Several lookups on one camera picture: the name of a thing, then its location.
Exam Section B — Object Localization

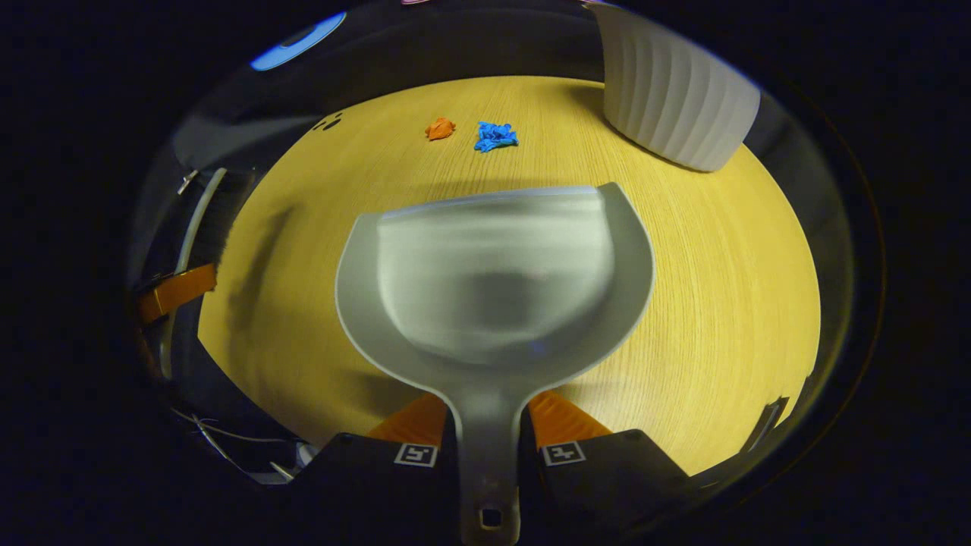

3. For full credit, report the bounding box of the blue paper scrap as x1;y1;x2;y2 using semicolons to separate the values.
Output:
474;121;520;153

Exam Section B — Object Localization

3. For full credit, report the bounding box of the white cable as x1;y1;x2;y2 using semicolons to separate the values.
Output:
168;408;319;486

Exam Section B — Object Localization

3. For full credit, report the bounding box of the small white broom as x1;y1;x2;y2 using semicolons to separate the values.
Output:
158;167;255;380

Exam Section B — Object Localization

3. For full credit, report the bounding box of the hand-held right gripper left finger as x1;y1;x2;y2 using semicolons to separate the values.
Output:
288;391;462;544

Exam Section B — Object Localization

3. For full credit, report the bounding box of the white ribbed garbage bin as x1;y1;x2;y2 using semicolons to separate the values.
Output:
592;4;762;173

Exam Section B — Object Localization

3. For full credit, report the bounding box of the black desk edge clamp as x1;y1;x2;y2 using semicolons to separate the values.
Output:
742;397;791;456

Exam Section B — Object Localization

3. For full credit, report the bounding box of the black backdrop cloth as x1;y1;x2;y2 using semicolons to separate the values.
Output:
130;0;630;289

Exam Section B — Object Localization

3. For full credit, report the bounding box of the white dustpan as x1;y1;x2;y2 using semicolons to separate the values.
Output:
335;182;656;546

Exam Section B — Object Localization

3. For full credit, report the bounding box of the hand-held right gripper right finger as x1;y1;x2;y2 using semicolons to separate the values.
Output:
518;389;710;544

